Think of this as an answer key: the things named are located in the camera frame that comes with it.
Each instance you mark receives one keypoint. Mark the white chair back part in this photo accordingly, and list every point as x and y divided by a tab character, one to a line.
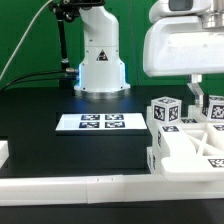
189	150

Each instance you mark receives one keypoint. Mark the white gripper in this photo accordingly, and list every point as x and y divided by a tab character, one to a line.
186	37

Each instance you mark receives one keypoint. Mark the white U-shaped fence frame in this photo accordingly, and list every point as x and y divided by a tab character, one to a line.
83	169

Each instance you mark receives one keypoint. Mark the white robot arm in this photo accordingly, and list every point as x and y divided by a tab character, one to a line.
101	71

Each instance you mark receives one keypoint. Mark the white tagged cube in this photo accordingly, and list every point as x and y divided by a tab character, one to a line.
213	108
166	109

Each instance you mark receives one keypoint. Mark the white base tag plate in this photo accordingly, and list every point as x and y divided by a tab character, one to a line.
101	122

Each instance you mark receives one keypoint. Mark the black camera stand pole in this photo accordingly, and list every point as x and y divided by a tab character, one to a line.
68	11

